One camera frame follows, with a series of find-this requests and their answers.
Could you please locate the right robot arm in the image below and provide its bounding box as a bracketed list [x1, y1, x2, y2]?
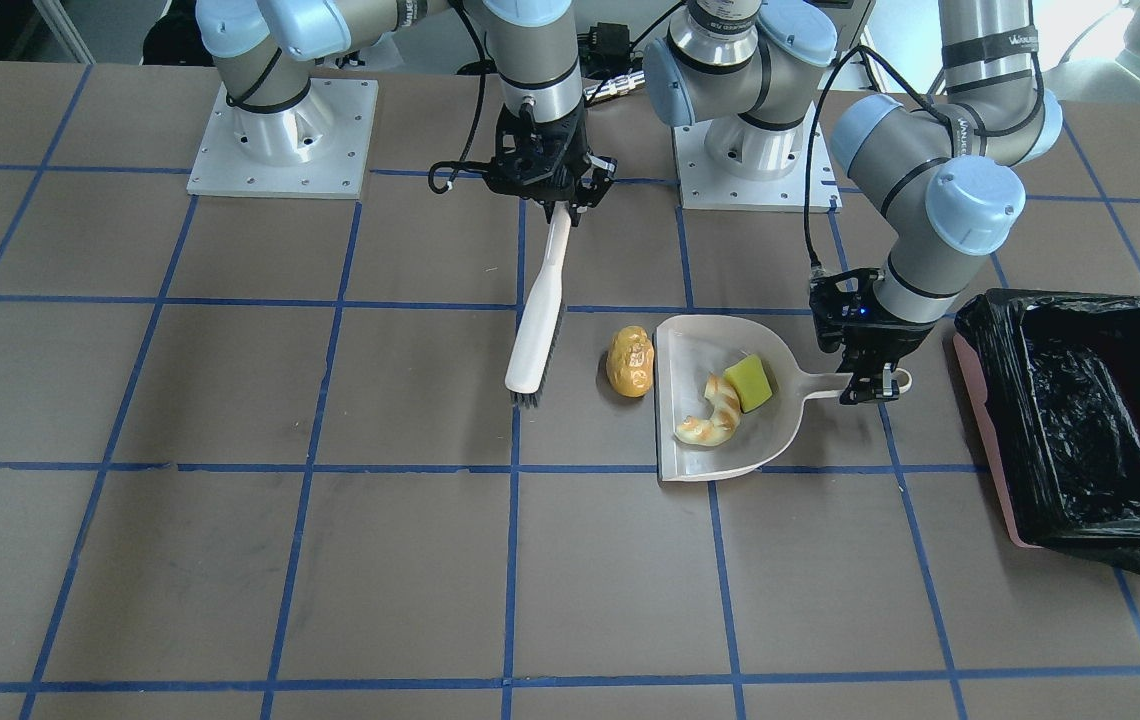
[187, 1, 614, 216]

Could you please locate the beige plastic dustpan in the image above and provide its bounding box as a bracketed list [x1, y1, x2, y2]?
[654, 314, 914, 484]

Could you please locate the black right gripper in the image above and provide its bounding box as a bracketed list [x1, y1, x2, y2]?
[480, 105, 617, 224]

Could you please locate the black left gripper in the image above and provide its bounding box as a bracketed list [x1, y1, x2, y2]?
[809, 265, 934, 406]

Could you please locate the pink bin with black bag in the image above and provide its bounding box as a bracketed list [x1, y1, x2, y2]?
[954, 288, 1140, 575]

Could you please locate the toy croissant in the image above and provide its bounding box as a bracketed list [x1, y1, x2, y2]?
[674, 373, 743, 447]

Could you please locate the yellow toy potato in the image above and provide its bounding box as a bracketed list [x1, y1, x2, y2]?
[605, 325, 654, 398]

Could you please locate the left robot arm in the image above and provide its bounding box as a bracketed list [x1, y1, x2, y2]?
[643, 1, 1062, 406]

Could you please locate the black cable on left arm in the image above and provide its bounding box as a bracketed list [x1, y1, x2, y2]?
[803, 44, 951, 276]

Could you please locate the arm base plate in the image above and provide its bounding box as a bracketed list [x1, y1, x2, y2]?
[671, 105, 842, 213]
[187, 79, 378, 201]

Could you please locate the yellow green sponge piece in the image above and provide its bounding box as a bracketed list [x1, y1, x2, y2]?
[724, 354, 774, 414]

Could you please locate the beige hand brush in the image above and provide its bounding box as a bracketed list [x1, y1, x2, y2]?
[505, 201, 573, 407]

